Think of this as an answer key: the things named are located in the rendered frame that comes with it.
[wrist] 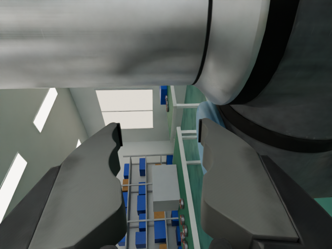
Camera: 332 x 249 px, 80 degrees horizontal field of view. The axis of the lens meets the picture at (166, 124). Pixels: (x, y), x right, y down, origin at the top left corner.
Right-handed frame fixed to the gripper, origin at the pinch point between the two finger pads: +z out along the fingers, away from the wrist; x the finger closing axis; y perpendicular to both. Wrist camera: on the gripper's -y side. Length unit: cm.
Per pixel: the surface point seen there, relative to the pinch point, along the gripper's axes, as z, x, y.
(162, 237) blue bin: 287, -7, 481
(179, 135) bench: 204, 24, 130
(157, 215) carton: 339, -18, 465
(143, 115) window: 579, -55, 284
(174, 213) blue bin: 342, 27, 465
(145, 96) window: 553, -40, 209
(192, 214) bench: 113, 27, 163
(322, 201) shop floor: 73, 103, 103
